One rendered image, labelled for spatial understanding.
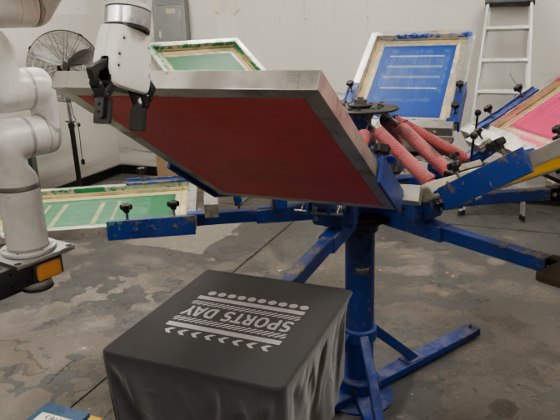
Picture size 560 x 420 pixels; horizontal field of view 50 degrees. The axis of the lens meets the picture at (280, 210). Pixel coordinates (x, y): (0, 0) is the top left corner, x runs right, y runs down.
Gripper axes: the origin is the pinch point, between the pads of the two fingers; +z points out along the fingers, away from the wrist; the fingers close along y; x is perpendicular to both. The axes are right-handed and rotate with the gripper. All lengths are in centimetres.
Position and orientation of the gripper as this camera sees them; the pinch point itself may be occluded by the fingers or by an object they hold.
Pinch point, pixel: (120, 122)
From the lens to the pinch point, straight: 104.0
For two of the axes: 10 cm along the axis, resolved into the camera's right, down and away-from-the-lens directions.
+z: -0.8, 10.0, 0.3
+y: -3.8, 0.0, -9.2
